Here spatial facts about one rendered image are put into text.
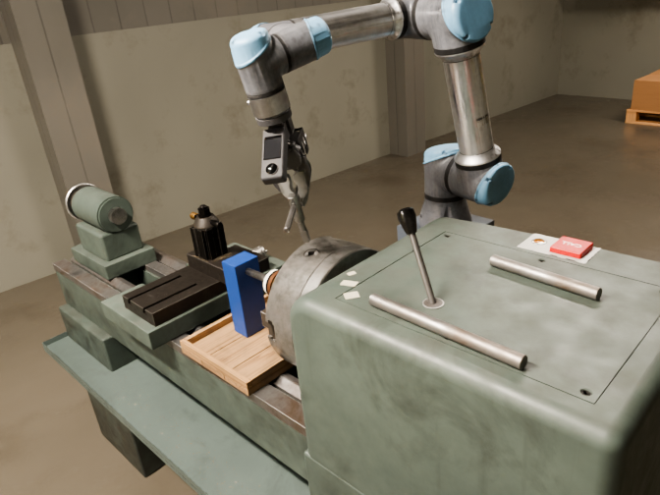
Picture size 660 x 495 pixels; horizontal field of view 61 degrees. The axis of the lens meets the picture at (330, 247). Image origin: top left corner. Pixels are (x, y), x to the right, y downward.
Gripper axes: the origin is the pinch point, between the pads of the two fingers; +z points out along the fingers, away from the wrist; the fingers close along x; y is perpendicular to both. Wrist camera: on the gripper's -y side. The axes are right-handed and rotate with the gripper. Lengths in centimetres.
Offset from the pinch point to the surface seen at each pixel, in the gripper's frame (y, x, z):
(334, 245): -0.5, -4.7, 11.5
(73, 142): 225, 212, 54
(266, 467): -12, 30, 76
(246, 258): 16.6, 24.9, 23.7
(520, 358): -45, -38, 4
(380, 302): -30.1, -17.7, 4.0
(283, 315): -14.9, 6.6, 17.7
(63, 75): 238, 203, 13
